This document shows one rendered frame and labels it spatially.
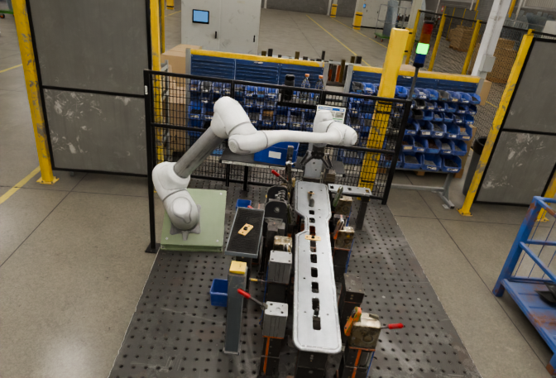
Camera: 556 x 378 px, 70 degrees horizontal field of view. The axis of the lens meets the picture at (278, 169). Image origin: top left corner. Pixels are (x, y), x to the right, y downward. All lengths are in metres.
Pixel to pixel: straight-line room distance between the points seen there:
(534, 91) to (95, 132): 4.49
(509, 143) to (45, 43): 4.78
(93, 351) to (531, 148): 4.53
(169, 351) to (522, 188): 4.34
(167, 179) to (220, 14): 6.74
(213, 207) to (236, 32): 6.58
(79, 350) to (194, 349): 1.19
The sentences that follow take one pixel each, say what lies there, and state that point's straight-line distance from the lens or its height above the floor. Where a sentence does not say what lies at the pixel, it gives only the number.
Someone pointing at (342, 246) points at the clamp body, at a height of 0.94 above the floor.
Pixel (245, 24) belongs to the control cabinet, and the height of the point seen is 1.36.
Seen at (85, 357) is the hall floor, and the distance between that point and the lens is 2.93.
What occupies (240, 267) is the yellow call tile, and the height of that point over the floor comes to 1.16.
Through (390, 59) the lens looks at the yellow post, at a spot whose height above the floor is 1.80.
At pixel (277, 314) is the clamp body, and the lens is 1.59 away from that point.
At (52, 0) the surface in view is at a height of 1.85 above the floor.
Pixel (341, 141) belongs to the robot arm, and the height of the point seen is 1.46.
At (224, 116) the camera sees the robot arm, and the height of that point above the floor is 1.58.
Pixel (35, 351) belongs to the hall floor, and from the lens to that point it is 3.06.
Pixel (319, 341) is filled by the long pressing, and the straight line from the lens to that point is 1.62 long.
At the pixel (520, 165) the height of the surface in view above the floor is 0.66.
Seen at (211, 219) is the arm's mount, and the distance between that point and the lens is 2.46.
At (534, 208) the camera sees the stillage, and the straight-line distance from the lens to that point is 3.55.
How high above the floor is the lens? 2.19
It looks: 25 degrees down
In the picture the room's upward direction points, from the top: 7 degrees clockwise
